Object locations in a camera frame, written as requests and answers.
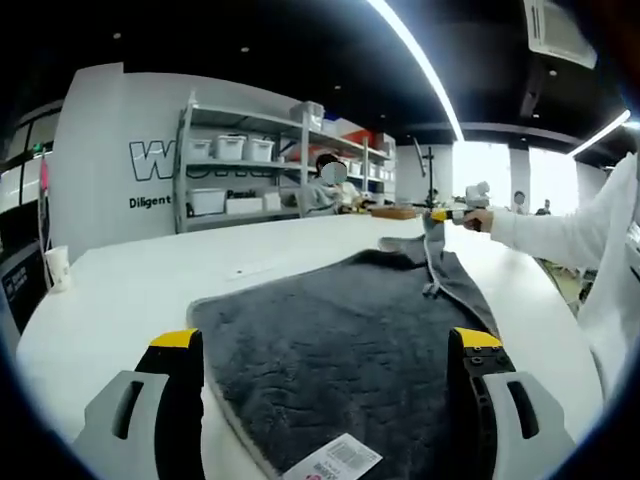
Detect white paper cup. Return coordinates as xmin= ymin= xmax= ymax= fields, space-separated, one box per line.
xmin=44 ymin=245 xmax=71 ymax=294

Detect brown wicker basket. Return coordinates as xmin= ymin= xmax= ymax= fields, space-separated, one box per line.
xmin=370 ymin=204 xmax=419 ymax=220

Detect person's right hand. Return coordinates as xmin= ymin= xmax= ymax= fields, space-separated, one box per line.
xmin=462 ymin=208 xmax=496 ymax=234

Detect ceiling air conditioner unit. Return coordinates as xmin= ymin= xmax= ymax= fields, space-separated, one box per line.
xmin=522 ymin=0 xmax=599 ymax=70

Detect long ceiling light strip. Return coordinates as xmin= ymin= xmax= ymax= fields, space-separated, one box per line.
xmin=367 ymin=0 xmax=466 ymax=141

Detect grey metal shelf rack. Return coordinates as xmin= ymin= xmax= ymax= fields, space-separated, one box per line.
xmin=172 ymin=89 xmax=397 ymax=235

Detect group of white storage bins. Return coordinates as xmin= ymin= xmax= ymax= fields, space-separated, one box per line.
xmin=185 ymin=101 xmax=396 ymax=217

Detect grey towel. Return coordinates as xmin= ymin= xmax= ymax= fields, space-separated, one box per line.
xmin=187 ymin=219 xmax=504 ymax=480

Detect short ceiling light strip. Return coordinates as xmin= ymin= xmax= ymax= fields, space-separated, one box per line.
xmin=569 ymin=109 xmax=632 ymax=157

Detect dark cabinet with white label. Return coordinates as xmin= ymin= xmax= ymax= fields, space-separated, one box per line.
xmin=0 ymin=239 xmax=51 ymax=341

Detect black tripod stand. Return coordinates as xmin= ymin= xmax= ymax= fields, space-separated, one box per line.
xmin=412 ymin=135 xmax=442 ymax=207

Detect small white table label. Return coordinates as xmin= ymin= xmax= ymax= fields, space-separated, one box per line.
xmin=227 ymin=262 xmax=274 ymax=281

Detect white paper towel tag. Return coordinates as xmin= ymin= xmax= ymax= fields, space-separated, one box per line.
xmin=282 ymin=433 xmax=384 ymax=480

